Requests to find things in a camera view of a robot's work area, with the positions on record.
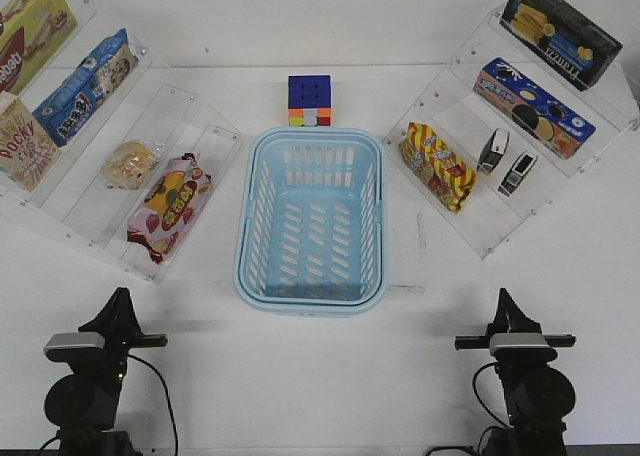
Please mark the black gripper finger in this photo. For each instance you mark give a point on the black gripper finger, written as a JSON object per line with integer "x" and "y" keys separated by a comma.
{"x": 509, "y": 318}
{"x": 116, "y": 319}

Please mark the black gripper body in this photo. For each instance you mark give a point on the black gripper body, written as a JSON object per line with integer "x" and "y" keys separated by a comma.
{"x": 98, "y": 355}
{"x": 536, "y": 356}

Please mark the bread bun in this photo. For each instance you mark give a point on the bread bun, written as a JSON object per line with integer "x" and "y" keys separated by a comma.
{"x": 129, "y": 165}

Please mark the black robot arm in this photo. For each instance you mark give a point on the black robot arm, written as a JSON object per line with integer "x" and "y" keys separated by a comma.
{"x": 536, "y": 396}
{"x": 83, "y": 404}

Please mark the black white tissue pack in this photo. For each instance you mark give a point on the black white tissue pack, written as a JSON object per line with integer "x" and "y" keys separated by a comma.
{"x": 493, "y": 151}

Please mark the light blue plastic basket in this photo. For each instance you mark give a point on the light blue plastic basket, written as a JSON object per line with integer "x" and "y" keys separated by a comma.
{"x": 312, "y": 235}

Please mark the pink fruit snack bag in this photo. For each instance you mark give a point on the pink fruit snack bag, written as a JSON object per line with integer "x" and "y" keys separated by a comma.
{"x": 170, "y": 208}

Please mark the red yellow snack bag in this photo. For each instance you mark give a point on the red yellow snack bag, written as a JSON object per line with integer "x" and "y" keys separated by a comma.
{"x": 437, "y": 166}

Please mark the left clear acrylic shelf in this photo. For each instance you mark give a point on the left clear acrylic shelf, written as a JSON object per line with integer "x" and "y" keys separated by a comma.
{"x": 74, "y": 205}

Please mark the clear acrylic shelf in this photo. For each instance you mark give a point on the clear acrylic shelf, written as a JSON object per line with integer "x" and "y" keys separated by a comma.
{"x": 74, "y": 205}
{"x": 465, "y": 121}

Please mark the right clear acrylic shelf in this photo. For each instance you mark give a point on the right clear acrylic shelf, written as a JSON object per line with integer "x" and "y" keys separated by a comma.
{"x": 465, "y": 121}

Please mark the beige Pocky box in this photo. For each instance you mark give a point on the beige Pocky box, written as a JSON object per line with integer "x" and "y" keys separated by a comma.
{"x": 27, "y": 150}

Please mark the blue orange cookie box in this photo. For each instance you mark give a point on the blue orange cookie box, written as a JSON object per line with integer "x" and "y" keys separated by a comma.
{"x": 530, "y": 106}

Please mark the blue cookie bag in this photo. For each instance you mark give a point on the blue cookie bag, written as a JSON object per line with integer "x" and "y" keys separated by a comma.
{"x": 67, "y": 109}

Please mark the black cracker box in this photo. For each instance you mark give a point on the black cracker box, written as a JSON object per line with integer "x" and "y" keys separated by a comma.
{"x": 568, "y": 41}

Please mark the multicolour puzzle cube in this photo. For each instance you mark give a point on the multicolour puzzle cube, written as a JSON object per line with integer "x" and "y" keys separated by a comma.
{"x": 309, "y": 100}

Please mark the yellow red biscuit box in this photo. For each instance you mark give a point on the yellow red biscuit box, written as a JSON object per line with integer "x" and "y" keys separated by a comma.
{"x": 32, "y": 31}

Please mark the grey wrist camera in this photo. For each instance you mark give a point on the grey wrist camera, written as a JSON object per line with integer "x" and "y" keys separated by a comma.
{"x": 67, "y": 347}
{"x": 501, "y": 342}

